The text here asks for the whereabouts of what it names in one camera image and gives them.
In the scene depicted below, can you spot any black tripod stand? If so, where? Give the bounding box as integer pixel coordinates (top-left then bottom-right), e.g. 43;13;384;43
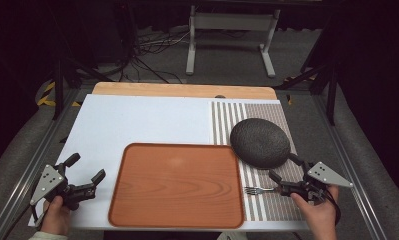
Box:
276;56;342;127
51;54;115;122

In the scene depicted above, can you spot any white board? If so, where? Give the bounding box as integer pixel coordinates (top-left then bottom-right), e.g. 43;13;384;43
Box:
28;93;310;232

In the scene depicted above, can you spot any right hand-held gripper black cable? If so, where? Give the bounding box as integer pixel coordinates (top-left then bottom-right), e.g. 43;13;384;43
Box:
322;189;342;228

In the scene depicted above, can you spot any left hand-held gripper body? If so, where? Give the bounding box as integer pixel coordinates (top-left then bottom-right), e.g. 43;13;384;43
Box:
29;164;98;211

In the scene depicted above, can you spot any bundle of floor cables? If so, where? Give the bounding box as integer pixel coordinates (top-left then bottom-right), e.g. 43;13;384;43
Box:
118;28;191;84

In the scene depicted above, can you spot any brown wood-grain tray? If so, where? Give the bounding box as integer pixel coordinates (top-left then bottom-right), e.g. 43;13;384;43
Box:
107;142;245;230

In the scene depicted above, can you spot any aluminium rail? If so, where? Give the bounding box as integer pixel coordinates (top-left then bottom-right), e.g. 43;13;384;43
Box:
311;94;399;240
0;88;85;240

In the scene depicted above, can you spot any striped grey placemat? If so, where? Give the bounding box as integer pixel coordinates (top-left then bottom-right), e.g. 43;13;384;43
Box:
209;100;307;223

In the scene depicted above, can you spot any silver metal fork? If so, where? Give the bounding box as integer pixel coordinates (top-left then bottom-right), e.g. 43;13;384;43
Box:
244;185;277;196

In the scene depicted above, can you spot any white metal stand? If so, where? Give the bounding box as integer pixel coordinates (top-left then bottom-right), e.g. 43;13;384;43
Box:
185;4;282;79

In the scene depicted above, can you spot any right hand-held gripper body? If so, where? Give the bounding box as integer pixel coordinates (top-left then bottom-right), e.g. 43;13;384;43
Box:
280;161;354;204

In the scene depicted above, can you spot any left hand-held gripper black cable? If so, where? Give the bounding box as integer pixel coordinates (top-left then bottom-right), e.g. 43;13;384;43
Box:
30;203;42;226

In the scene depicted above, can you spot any person's right hand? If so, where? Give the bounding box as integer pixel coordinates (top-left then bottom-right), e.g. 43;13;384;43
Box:
290;185;340;240

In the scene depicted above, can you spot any yellow black floor tape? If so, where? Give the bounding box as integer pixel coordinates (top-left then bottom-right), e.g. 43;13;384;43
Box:
36;81;82;108

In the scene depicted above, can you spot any person's left hand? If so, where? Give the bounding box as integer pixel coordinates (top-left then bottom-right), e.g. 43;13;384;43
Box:
40;195;71;237

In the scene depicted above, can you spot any hand-held gripper black cable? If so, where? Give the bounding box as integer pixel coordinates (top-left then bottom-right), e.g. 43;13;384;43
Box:
30;203;42;226
322;189;342;228

